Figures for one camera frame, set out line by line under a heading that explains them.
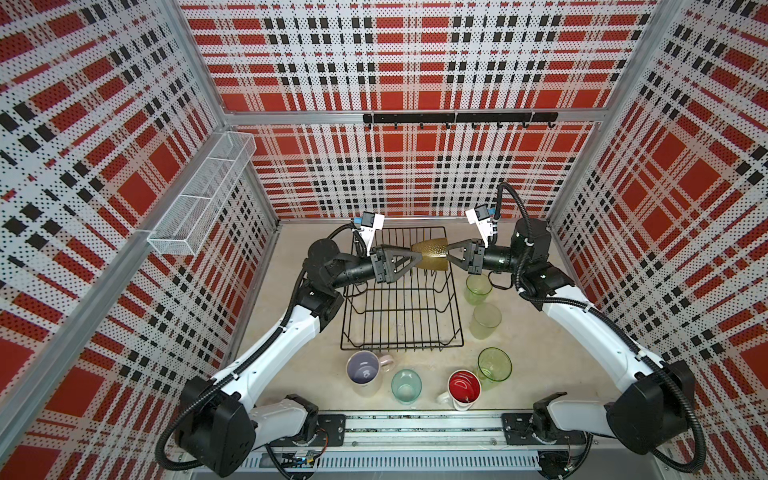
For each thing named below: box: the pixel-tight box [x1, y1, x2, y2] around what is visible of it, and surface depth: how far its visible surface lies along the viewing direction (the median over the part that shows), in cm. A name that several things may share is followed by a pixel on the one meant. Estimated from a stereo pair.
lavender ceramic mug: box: [346, 350, 394, 397], surface depth 76 cm
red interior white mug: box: [436, 369, 482, 412], surface depth 76 cm
